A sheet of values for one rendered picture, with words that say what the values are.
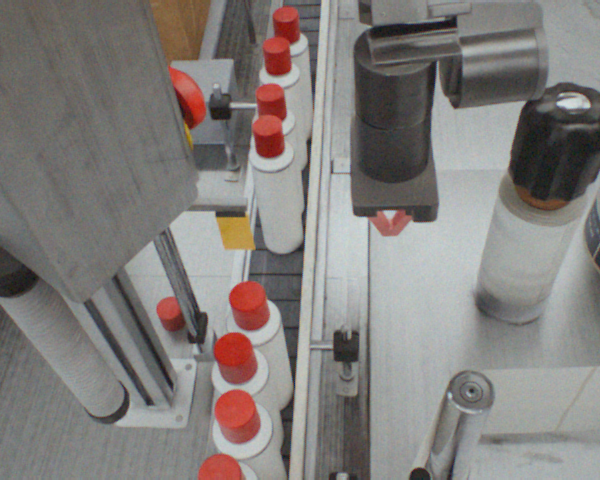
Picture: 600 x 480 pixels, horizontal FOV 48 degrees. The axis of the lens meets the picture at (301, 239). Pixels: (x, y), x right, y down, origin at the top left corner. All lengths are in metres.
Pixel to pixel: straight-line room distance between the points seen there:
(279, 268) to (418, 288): 0.18
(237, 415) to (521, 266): 0.35
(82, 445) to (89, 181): 0.56
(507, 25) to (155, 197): 0.26
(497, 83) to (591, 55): 0.80
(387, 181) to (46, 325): 0.26
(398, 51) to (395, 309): 0.42
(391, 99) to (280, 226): 0.38
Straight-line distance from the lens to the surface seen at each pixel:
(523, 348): 0.81
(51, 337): 0.45
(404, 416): 0.75
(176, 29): 1.13
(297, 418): 0.71
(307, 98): 0.94
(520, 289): 0.77
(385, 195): 0.51
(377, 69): 0.45
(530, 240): 0.70
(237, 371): 0.57
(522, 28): 0.49
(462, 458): 0.66
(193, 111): 0.38
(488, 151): 1.06
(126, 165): 0.34
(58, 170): 0.31
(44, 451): 0.87
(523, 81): 0.48
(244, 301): 0.59
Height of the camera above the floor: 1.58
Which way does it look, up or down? 53 degrees down
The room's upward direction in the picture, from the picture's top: 7 degrees counter-clockwise
